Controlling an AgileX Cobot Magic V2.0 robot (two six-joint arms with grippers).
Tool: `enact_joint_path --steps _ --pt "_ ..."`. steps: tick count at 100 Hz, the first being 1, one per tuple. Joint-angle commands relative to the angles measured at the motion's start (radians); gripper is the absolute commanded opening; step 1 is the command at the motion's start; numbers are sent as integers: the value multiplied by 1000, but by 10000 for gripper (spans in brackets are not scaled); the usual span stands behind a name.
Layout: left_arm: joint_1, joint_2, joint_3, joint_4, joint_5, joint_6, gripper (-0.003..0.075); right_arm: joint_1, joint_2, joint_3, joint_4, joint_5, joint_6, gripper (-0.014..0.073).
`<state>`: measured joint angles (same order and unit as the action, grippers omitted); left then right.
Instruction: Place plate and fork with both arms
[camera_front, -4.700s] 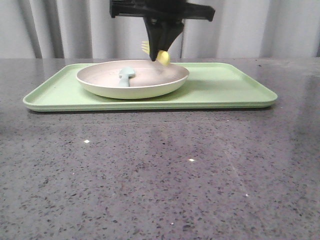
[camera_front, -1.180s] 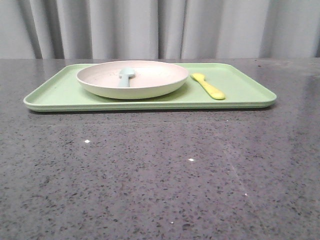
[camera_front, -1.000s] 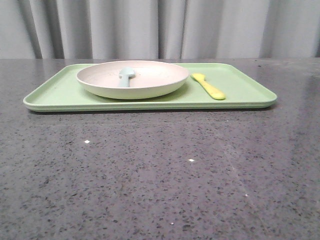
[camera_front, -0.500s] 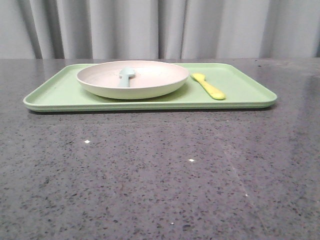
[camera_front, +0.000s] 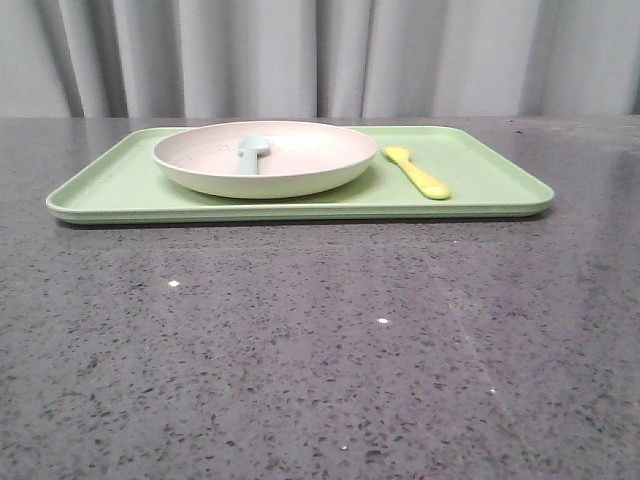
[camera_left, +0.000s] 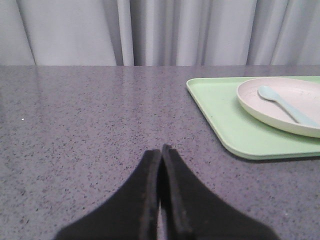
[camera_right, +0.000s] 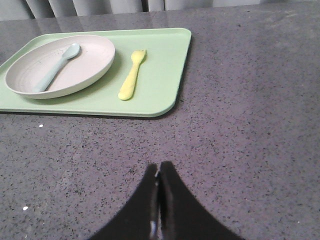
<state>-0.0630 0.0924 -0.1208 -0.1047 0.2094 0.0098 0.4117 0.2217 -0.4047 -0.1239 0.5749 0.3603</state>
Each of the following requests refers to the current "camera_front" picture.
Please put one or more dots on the beige round plate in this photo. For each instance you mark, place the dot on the beige round plate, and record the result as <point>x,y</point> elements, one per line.
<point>304,158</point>

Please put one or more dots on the light blue plastic spoon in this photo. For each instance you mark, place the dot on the light blue plastic spoon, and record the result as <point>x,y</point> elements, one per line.
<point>250,149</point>

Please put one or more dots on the yellow plastic fork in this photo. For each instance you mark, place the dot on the yellow plastic fork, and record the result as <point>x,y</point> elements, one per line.
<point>428,185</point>

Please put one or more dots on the light green plastic tray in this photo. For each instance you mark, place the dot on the light green plastic tray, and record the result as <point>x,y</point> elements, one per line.
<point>124,185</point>

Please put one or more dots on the grey pleated curtain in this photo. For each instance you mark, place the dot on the grey pleated curtain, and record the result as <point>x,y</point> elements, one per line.
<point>304,59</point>

